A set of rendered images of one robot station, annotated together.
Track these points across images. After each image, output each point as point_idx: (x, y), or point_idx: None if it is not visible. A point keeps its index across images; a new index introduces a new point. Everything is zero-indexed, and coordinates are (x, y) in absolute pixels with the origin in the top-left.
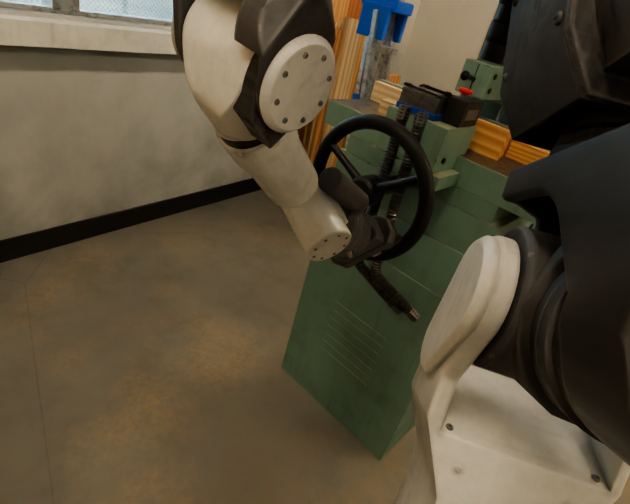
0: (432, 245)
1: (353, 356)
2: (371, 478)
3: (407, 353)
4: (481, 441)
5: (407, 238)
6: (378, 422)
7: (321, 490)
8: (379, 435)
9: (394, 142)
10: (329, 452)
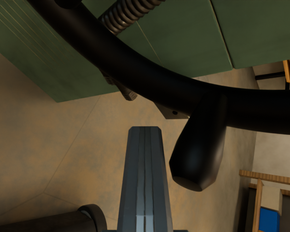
0: (199, 8)
1: (39, 46)
2: (49, 117)
3: (100, 76)
4: None
5: (239, 123)
6: (59, 90)
7: (7, 134)
8: (59, 95)
9: None
10: (14, 101)
